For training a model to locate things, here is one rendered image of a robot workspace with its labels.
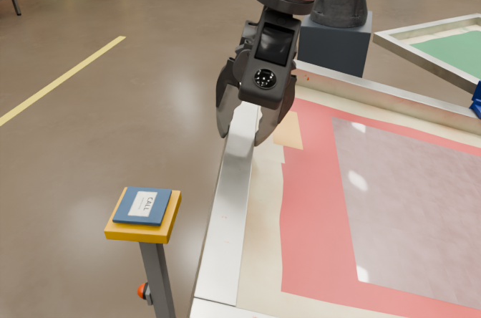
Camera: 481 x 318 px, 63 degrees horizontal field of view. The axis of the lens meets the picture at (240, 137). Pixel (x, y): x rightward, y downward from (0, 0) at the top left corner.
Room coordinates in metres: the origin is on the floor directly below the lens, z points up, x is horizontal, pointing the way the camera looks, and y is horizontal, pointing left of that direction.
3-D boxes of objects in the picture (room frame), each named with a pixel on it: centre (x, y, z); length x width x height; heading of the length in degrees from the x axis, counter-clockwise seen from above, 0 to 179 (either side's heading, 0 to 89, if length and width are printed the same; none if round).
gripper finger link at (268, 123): (0.46, -0.04, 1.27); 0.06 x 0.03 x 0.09; 175
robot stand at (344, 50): (1.06, -0.27, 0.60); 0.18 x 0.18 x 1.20; 74
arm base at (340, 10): (1.06, -0.27, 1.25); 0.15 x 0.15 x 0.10
